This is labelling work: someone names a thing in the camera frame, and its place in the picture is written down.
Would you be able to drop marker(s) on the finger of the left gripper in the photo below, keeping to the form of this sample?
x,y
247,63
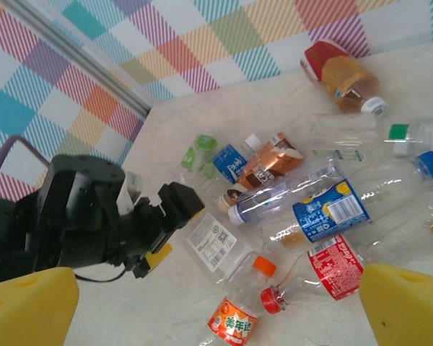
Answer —
x,y
180,207
157,256

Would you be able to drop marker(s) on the blue-tinted clear bottle white cap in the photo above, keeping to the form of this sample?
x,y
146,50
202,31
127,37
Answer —
x,y
260,202

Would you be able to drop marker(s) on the brown coffee bottle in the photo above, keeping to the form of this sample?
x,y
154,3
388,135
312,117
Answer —
x,y
270,162

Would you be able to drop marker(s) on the square clear bottle orange cap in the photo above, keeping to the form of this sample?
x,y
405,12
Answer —
x,y
211,241

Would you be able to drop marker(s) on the clear bottle green band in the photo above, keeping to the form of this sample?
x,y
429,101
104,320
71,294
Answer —
x,y
400,133

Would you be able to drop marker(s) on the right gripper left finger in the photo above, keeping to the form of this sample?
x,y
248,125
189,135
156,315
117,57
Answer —
x,y
25,310

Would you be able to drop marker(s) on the orange label soda bottle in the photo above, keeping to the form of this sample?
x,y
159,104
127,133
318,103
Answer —
x,y
232,322

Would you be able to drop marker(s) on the green label plastic bottle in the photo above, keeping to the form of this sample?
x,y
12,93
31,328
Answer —
x,y
198,155

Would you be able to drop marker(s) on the large tea bottle red label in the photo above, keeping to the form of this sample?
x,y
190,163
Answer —
x,y
343,75

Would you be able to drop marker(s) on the blue yellow label bottle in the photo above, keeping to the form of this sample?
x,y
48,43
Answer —
x,y
328,212

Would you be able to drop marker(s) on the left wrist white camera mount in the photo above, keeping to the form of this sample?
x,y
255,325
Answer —
x,y
128,194

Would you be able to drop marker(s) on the crushed clear bottle green-white label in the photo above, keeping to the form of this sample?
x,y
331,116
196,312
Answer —
x,y
343,137

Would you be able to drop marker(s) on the clear bottle blue cap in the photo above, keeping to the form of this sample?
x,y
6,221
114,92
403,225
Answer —
x,y
429,164

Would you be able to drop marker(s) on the blue label plastic bottle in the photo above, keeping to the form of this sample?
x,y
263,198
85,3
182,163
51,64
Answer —
x,y
231,166

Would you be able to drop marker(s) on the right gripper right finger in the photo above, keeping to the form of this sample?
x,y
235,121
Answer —
x,y
407,310

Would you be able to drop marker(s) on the red label bottle red cap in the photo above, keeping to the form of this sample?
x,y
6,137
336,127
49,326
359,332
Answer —
x,y
332,266

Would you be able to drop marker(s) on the aluminium frame post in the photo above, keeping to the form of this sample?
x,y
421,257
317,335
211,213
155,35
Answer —
x,y
75,52

